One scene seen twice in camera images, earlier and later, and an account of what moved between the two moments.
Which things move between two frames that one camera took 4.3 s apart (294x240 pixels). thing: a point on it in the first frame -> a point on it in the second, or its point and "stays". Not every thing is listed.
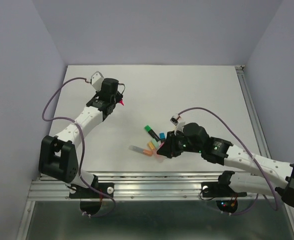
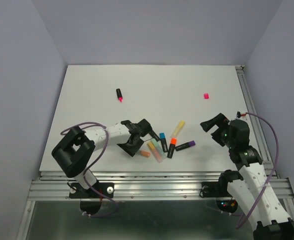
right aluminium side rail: [253, 111] stays
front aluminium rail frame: [151, 186] stays
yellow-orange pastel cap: [151, 145] stays
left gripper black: [118, 97] -> [131, 151]
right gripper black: [169, 147] -> [220, 120]
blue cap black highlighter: [162, 137] stays
